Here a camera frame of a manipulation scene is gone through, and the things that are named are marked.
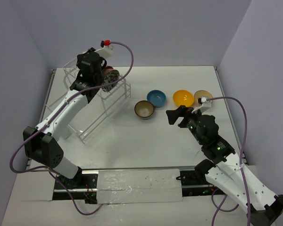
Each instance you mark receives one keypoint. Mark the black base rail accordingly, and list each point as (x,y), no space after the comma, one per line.
(87,191)

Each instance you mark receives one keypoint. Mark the silver tape sheet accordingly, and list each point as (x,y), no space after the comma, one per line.
(139,186)

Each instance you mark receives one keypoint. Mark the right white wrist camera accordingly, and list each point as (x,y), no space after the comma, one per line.
(205,103)

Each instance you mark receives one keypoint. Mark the white wire dish rack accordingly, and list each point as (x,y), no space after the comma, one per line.
(91,116)

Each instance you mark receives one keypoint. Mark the dark brown cream bowl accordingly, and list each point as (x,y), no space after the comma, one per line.
(144,109)

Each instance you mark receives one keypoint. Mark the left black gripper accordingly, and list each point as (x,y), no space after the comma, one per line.
(100,76)

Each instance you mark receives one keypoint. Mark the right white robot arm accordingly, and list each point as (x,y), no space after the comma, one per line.
(223,169)

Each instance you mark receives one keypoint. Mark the teal blue bowl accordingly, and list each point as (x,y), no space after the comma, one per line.
(157,98)

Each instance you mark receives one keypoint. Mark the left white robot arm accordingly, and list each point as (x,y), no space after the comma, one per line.
(41,142)

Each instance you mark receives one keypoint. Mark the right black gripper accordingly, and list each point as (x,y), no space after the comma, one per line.
(181,111)

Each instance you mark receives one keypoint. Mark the yellow bowl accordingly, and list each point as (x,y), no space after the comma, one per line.
(183,97)

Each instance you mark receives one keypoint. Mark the tan beige bowl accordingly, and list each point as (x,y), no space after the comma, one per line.
(199,94)

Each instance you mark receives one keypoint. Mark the black white floral bowl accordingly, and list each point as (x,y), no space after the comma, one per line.
(110,75)

